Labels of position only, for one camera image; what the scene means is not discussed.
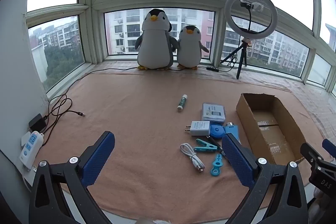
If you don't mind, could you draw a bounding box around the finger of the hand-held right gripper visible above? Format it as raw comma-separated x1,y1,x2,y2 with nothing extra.
322,139,336,160
301,143,336,198

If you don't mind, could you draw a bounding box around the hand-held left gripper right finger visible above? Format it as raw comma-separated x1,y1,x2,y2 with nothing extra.
222,133,307,224

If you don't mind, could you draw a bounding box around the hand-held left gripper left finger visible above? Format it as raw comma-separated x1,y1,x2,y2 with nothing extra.
28,131,116,224

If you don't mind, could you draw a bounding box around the small blue plastic tool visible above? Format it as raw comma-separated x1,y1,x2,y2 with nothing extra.
210,153,223,176

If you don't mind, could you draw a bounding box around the blue phone stand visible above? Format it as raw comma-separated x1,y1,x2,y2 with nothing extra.
224,126,240,143

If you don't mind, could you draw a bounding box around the black pen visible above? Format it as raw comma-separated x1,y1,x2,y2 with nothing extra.
206,135,226,159

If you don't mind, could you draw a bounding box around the round blue tape measure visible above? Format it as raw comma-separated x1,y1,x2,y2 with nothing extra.
209,124,226,139

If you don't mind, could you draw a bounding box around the teal plastic clip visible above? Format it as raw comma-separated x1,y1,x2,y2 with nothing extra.
194,138,218,153

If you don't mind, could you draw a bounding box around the cardboard box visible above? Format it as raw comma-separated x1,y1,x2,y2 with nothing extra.
235,93,307,165

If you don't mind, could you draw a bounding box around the white cable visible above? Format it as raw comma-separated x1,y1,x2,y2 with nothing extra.
180,143,205,172

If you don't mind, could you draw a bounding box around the white charger plug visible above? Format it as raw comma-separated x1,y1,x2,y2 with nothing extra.
184,120,211,136

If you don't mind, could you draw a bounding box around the clear plastic case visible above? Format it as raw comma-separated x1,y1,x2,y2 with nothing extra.
201,102,227,123

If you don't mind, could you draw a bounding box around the green and white glue stick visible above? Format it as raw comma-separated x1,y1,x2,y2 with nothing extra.
177,94,188,112

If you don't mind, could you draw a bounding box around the white power strip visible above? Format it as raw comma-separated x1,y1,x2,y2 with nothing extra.
19,131,44,169

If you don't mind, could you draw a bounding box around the black power adapter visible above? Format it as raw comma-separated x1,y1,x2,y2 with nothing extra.
28,113,48,132

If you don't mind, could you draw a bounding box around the small penguin plush toy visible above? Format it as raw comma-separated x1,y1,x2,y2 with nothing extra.
172,25,210,70

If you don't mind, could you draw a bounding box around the large penguin plush toy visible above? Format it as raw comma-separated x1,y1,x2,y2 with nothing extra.
135,9,179,71

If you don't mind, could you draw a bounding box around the black charging cable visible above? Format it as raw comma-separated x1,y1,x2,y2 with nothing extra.
42,94,86,146

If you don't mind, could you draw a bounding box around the white window frame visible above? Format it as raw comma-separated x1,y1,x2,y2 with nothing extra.
25,0,336,93

